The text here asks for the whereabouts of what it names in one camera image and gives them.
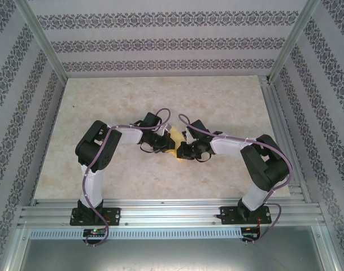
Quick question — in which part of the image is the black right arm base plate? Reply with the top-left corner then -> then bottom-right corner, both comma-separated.
220,206 -> 272,225

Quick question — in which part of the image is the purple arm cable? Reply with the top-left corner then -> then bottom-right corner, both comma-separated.
82,108 -> 172,248
178,113 -> 293,246

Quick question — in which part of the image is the slotted grey cable duct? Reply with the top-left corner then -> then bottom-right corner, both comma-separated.
29,228 -> 245,239

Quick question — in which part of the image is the circuit board with green light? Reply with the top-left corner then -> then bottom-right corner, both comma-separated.
82,228 -> 107,237

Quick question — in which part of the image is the grey sheet metal shelf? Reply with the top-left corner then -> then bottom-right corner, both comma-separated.
18,238 -> 335,271

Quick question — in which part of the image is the aluminium side rail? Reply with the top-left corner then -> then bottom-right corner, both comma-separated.
259,76 -> 312,203

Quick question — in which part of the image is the yellow paper sheet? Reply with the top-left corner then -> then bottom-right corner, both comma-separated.
167,126 -> 186,164

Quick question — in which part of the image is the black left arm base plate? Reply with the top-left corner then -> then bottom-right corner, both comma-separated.
71,207 -> 122,226

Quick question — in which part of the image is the long aluminium mounting rail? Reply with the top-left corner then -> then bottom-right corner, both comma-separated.
18,198 -> 326,226

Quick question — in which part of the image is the aluminium frame post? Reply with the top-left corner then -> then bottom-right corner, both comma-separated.
267,0 -> 321,84
13,0 -> 69,81

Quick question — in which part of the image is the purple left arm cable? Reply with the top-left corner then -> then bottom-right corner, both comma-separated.
82,108 -> 172,248

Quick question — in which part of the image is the small dark circuit board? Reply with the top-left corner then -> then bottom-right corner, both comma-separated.
241,226 -> 260,238

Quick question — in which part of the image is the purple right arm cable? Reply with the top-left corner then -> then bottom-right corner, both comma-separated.
178,113 -> 293,246

